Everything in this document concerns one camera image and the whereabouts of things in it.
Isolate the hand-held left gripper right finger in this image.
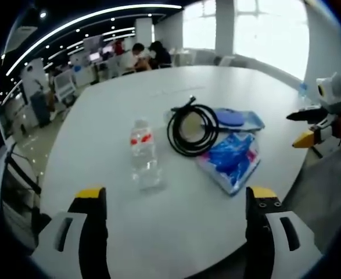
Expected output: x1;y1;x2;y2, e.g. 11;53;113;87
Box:
244;186;324;279

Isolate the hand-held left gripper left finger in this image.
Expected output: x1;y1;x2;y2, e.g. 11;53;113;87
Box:
32;187;112;279

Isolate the blue pouch with round pad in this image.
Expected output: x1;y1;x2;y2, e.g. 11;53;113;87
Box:
212;106;266;133

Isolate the blue gloves plastic packet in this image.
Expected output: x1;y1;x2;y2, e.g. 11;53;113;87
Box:
195;133;261;196

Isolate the clear plastic water bottle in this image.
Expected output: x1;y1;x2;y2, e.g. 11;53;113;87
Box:
129;117;166;192

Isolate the black cable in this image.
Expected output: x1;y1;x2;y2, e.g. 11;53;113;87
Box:
167;95;220;157

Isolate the black chair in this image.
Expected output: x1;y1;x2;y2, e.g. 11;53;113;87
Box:
0;141;44;210

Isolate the white table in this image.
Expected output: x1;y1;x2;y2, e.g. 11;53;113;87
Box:
38;65;322;279

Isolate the grey cabinet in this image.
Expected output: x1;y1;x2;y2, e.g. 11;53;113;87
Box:
30;92;52;128

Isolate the white office chair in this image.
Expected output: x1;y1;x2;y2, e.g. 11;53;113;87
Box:
53;71;78;103

